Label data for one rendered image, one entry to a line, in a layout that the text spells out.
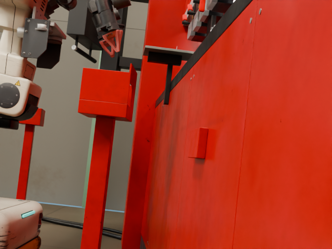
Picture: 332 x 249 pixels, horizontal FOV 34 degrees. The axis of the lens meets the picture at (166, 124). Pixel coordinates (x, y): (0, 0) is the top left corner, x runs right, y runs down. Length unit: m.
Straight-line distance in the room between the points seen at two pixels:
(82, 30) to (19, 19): 1.10
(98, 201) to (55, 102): 3.63
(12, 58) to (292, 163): 1.78
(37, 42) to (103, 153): 0.63
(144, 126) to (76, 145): 2.25
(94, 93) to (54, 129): 3.63
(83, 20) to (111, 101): 1.69
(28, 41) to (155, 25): 1.16
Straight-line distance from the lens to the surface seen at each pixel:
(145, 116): 3.18
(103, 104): 1.79
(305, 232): 0.59
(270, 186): 0.72
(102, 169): 1.86
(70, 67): 5.46
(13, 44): 2.36
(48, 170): 5.42
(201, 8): 2.26
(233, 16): 1.12
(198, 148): 1.24
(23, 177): 3.99
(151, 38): 3.25
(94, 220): 1.87
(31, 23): 2.30
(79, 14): 3.46
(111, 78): 1.80
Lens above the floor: 0.54
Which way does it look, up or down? 4 degrees up
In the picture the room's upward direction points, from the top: 6 degrees clockwise
